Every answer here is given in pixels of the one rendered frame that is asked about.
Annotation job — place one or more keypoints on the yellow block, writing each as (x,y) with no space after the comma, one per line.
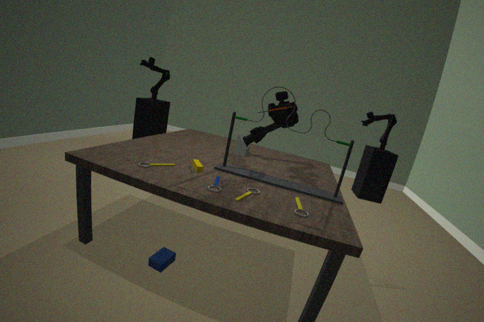
(197,165)

